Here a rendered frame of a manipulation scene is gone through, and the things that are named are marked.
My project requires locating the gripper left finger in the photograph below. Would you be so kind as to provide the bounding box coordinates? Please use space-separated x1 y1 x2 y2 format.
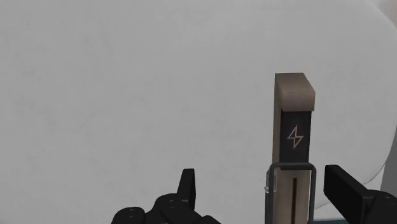
110 168 222 224

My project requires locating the beige block with black lightning panel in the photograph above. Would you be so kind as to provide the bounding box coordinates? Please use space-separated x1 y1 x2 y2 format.
264 73 317 224

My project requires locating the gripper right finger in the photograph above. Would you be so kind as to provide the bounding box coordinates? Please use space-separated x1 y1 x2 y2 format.
323 164 397 224

